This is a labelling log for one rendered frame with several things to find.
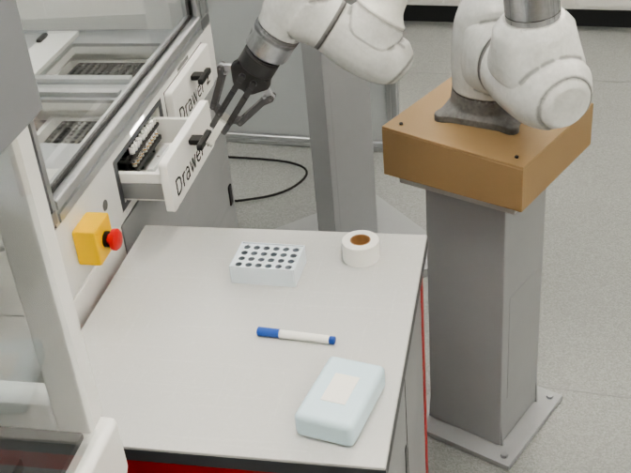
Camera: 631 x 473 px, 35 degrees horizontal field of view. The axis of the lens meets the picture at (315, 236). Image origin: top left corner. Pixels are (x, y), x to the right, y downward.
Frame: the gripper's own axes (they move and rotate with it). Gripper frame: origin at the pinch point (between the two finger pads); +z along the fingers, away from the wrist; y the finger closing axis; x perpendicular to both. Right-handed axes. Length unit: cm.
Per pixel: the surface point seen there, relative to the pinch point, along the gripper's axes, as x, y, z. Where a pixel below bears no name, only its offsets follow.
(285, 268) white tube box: 27.7, -23.5, 0.7
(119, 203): 15.3, 9.0, 16.9
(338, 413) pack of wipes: 66, -36, -10
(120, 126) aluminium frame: 8.3, 16.5, 5.8
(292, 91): -169, -18, 73
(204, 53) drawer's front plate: -42.1, 11.8, 9.8
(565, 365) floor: -44, -114, 34
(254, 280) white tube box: 29.1, -19.8, 5.5
